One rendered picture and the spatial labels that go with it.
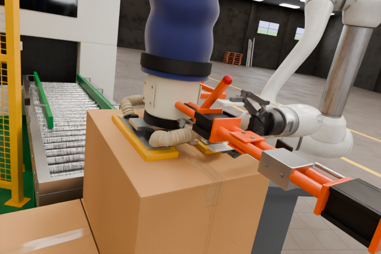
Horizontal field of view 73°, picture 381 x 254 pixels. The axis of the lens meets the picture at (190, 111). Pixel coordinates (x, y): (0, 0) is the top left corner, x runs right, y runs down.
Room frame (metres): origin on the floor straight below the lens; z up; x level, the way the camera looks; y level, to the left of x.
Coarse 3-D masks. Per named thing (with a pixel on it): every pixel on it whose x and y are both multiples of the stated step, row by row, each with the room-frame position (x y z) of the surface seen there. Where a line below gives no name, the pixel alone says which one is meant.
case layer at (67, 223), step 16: (32, 208) 0.84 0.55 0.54; (48, 208) 0.85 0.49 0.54; (64, 208) 0.87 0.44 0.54; (80, 208) 0.88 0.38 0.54; (0, 224) 0.74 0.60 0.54; (16, 224) 0.75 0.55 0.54; (32, 224) 0.76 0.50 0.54; (48, 224) 0.77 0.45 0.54; (64, 224) 0.79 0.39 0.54; (80, 224) 0.80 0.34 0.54; (0, 240) 0.67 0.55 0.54; (16, 240) 0.68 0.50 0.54; (32, 240) 0.69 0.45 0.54; (48, 240) 0.70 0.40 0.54; (64, 240) 0.71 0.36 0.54; (80, 240) 0.72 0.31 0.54
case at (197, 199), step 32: (96, 128) 0.80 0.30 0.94; (96, 160) 0.78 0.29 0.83; (128, 160) 0.60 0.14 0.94; (160, 160) 0.62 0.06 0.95; (192, 160) 0.65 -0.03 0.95; (224, 160) 0.69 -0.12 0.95; (256, 160) 0.72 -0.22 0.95; (96, 192) 0.75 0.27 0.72; (128, 192) 0.51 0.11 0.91; (160, 192) 0.48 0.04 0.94; (192, 192) 0.52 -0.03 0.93; (224, 192) 0.58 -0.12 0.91; (256, 192) 0.65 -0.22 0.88; (96, 224) 0.73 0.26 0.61; (128, 224) 0.50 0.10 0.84; (160, 224) 0.48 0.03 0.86; (192, 224) 0.53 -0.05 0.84; (224, 224) 0.59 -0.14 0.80; (256, 224) 0.67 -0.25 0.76
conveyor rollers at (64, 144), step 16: (48, 96) 2.30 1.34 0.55; (64, 96) 2.38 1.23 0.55; (80, 96) 2.47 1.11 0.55; (64, 112) 1.97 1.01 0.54; (80, 112) 2.04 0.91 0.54; (48, 128) 1.60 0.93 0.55; (64, 128) 1.65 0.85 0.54; (80, 128) 1.71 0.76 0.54; (48, 144) 1.37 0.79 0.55; (64, 144) 1.41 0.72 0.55; (80, 144) 1.46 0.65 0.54; (48, 160) 1.20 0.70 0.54; (64, 160) 1.24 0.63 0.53; (80, 160) 1.29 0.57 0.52
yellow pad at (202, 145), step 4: (200, 140) 0.76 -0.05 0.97; (204, 140) 0.76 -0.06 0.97; (200, 144) 0.74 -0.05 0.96; (204, 144) 0.74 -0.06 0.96; (208, 144) 0.74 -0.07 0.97; (212, 144) 0.75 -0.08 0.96; (200, 148) 0.73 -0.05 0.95; (204, 148) 0.72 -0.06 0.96; (204, 152) 0.71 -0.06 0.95; (208, 152) 0.72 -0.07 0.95; (212, 152) 0.72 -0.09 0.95; (216, 152) 0.73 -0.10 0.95
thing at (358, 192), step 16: (320, 192) 0.34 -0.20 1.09; (336, 192) 0.32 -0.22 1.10; (352, 192) 0.33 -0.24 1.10; (368, 192) 0.33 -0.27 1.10; (320, 208) 0.33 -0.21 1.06; (336, 208) 0.32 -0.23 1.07; (352, 208) 0.31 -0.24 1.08; (368, 208) 0.29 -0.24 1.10; (336, 224) 0.31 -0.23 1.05; (352, 224) 0.30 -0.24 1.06; (368, 224) 0.29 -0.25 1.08; (368, 240) 0.28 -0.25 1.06
